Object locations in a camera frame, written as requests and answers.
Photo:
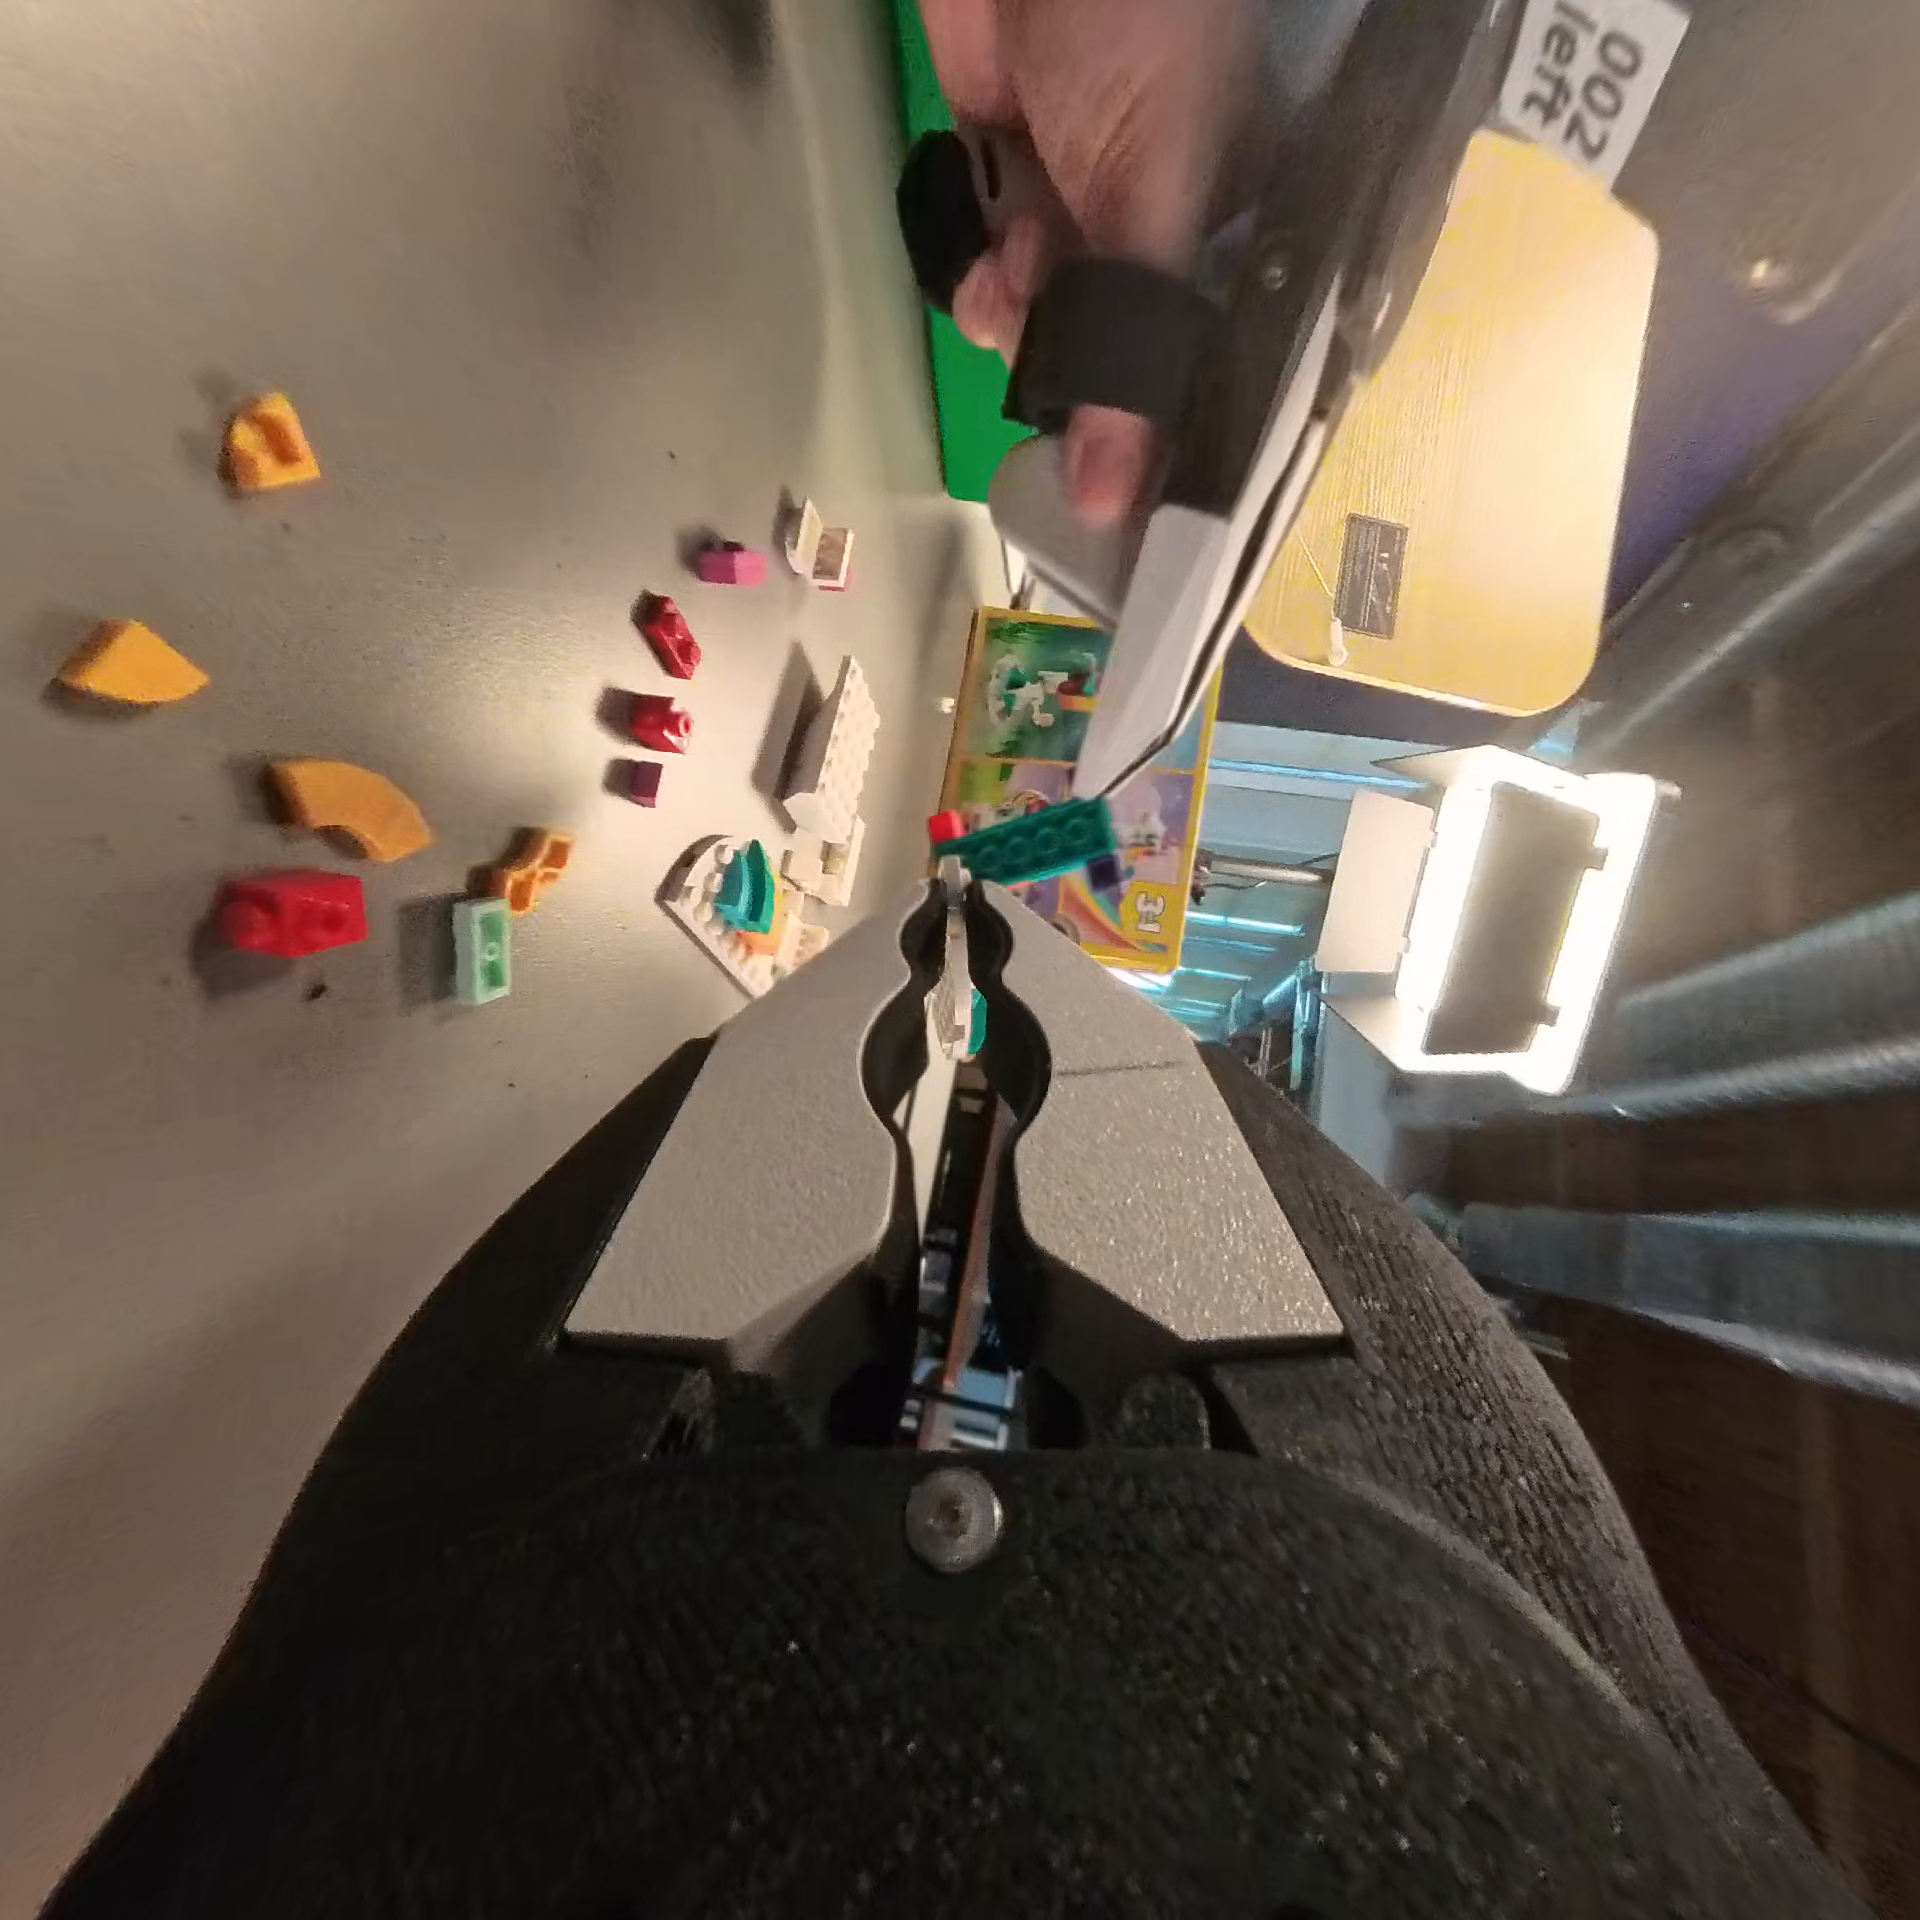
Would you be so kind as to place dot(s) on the person's left hand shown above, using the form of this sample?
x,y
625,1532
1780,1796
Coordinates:
x,y
1111,121

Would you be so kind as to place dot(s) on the orange arc lego piece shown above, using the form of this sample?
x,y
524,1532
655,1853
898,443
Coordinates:
x,y
353,802

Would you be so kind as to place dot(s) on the yellow lego set box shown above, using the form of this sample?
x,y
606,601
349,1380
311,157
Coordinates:
x,y
1020,705

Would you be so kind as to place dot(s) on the small magenta lego piece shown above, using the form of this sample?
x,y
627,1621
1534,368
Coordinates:
x,y
638,782

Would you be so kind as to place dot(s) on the pink lego brick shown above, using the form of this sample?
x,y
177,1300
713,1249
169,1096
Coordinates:
x,y
731,564

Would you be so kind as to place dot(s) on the pile of small white pieces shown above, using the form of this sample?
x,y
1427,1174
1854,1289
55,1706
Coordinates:
x,y
824,863

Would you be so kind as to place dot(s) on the orange studded wedge piece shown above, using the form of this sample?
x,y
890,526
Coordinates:
x,y
270,446

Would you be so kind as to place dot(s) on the dark red lego plate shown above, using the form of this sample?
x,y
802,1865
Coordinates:
x,y
668,635

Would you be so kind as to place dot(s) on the large white lego brick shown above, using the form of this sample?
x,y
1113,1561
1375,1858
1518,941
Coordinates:
x,y
832,743

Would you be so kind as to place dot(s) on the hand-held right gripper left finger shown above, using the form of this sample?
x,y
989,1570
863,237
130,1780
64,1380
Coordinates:
x,y
735,1201

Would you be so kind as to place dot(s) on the white and pink lego piece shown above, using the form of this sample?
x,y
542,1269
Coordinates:
x,y
819,543

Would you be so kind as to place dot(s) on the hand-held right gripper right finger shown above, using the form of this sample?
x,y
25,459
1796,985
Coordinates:
x,y
1170,1201

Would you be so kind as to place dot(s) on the small mint lego plate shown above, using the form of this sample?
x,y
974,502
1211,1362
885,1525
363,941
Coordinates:
x,y
483,950

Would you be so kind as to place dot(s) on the bright red lego brick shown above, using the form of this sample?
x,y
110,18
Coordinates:
x,y
292,912

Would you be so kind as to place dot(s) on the dark red lego brick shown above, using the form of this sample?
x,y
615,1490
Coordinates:
x,y
653,722

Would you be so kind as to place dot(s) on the orange curved lego piece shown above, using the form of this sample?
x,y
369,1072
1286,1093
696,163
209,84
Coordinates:
x,y
533,870

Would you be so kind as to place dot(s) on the rectangular ceiling light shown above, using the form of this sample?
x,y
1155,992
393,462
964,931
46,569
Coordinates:
x,y
1440,901

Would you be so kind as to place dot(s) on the green plastic bin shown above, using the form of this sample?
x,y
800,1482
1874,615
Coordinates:
x,y
960,391

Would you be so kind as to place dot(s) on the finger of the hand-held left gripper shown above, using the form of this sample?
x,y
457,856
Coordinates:
x,y
1274,511
1170,631

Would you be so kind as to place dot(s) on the small purple lego piece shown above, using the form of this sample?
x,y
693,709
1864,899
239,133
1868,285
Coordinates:
x,y
1107,874

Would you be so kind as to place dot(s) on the orange smooth wedge piece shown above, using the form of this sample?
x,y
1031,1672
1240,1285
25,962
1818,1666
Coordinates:
x,y
134,669

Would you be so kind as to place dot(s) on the long teal lego plate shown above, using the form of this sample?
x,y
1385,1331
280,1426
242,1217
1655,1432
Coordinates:
x,y
1035,849

